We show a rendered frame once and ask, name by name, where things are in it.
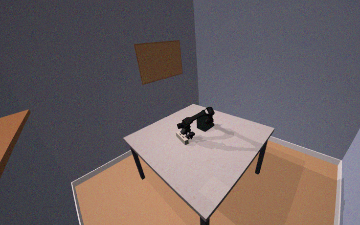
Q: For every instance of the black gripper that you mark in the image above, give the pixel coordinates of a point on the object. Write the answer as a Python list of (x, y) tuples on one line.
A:
[(191, 134)]

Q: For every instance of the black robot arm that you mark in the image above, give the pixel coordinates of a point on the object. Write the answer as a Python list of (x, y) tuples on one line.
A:
[(188, 120)]

